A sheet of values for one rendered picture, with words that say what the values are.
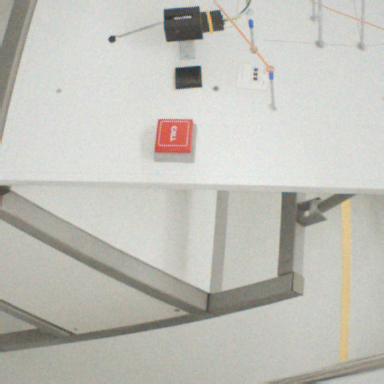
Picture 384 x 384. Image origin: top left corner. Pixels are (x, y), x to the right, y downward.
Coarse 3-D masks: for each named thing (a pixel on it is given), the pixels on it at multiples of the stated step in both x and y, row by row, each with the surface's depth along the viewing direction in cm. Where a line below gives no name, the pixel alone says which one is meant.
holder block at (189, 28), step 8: (176, 8) 142; (184, 8) 141; (192, 8) 141; (168, 16) 141; (176, 16) 141; (184, 16) 141; (192, 16) 141; (200, 16) 141; (168, 24) 140; (176, 24) 140; (184, 24) 140; (192, 24) 140; (200, 24) 140; (168, 32) 141; (176, 32) 141; (184, 32) 141; (192, 32) 141; (200, 32) 141; (168, 40) 143; (176, 40) 143; (184, 40) 143
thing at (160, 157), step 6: (192, 144) 139; (192, 150) 138; (156, 156) 138; (162, 156) 138; (168, 156) 138; (174, 156) 138; (180, 156) 138; (186, 156) 138; (192, 156) 138; (156, 162) 139; (162, 162) 139; (168, 162) 139; (174, 162) 139; (180, 162) 139; (186, 162) 139; (192, 162) 139
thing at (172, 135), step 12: (168, 120) 139; (180, 120) 138; (192, 120) 138; (156, 132) 138; (168, 132) 138; (180, 132) 137; (192, 132) 138; (156, 144) 137; (168, 144) 137; (180, 144) 137
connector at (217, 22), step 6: (204, 12) 142; (210, 12) 142; (216, 12) 142; (204, 18) 141; (216, 18) 141; (204, 24) 141; (216, 24) 141; (222, 24) 141; (204, 30) 142; (216, 30) 142
